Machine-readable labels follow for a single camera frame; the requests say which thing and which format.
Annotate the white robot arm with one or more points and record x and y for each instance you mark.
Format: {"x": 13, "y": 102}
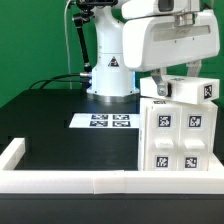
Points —
{"x": 111, "y": 78}

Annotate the small white cabinet top block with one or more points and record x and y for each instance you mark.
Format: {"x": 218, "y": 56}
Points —
{"x": 191, "y": 90}

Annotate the white door panel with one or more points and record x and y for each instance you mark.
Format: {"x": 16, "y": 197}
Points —
{"x": 196, "y": 137}
{"x": 161, "y": 138}

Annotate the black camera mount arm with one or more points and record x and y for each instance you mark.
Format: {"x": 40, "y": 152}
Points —
{"x": 84, "y": 16}

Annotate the white U-shaped fence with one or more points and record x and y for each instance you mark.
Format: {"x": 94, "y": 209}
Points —
{"x": 105, "y": 182}

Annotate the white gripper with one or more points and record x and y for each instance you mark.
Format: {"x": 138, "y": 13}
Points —
{"x": 156, "y": 42}

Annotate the white cabinet body box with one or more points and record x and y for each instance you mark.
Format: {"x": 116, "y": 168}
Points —
{"x": 144, "y": 103}

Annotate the white marker sheet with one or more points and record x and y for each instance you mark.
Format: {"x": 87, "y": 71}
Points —
{"x": 109, "y": 121}

